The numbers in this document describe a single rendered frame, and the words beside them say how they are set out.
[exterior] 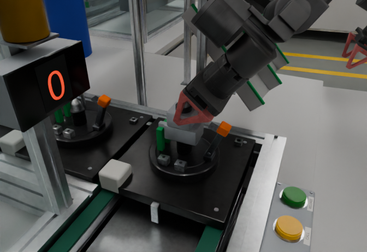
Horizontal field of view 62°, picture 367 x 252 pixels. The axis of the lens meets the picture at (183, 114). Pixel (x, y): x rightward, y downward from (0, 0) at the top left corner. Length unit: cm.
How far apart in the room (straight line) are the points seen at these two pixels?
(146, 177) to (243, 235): 20
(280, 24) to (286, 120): 58
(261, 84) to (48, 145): 56
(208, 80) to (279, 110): 58
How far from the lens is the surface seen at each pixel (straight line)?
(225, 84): 48
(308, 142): 92
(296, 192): 59
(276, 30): 45
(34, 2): 38
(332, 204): 76
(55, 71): 41
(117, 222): 60
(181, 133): 56
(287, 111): 104
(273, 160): 66
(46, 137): 49
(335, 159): 88
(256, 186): 60
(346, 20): 466
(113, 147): 67
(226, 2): 46
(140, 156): 64
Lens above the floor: 137
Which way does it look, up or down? 32 degrees down
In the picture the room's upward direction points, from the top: straight up
